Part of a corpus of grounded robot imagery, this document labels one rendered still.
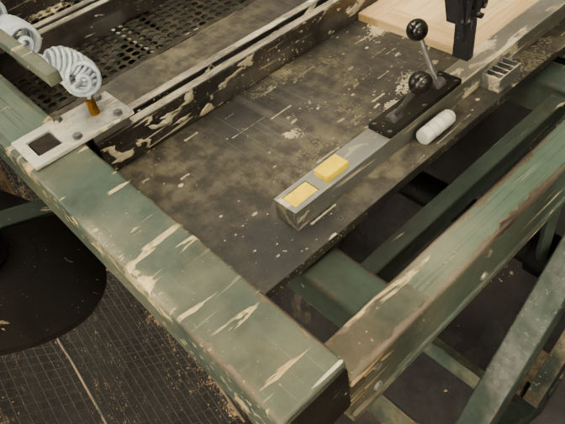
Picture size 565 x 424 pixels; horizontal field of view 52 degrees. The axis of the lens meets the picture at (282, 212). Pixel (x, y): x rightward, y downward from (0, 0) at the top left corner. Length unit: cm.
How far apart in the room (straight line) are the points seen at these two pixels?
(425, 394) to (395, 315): 196
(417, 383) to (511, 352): 110
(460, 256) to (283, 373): 30
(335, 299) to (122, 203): 35
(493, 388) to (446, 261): 93
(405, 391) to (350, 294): 190
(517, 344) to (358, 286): 83
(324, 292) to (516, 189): 31
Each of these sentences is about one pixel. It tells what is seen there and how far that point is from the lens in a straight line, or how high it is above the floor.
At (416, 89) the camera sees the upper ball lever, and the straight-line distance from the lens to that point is 92.
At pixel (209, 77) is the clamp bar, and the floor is 156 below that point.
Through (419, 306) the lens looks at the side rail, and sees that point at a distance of 74.
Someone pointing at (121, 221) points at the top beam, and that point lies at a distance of 85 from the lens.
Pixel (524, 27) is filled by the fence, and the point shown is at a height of 114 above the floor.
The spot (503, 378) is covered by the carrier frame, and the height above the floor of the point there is 79.
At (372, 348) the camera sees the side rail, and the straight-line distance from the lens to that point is 71.
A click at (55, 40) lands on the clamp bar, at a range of 153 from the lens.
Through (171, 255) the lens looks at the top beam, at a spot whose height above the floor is 182.
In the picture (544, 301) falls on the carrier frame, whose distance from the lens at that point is 160.
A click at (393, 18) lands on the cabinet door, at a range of 136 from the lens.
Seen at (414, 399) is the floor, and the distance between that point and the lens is 272.
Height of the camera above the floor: 231
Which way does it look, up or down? 50 degrees down
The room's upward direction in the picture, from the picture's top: 89 degrees counter-clockwise
